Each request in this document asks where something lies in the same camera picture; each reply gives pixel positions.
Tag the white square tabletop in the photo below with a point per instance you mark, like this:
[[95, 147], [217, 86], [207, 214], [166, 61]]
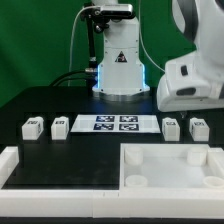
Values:
[[171, 166]]

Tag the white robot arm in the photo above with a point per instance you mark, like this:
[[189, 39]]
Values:
[[121, 73]]

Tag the white sheet with markers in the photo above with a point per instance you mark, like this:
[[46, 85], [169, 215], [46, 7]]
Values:
[[116, 124]]

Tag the white U-shaped obstacle fence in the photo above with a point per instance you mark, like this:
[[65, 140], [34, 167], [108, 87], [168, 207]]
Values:
[[120, 203]]

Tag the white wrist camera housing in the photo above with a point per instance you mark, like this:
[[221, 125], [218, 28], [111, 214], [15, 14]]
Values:
[[191, 84]]

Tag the black camera on stand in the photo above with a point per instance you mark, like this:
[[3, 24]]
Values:
[[97, 15]]

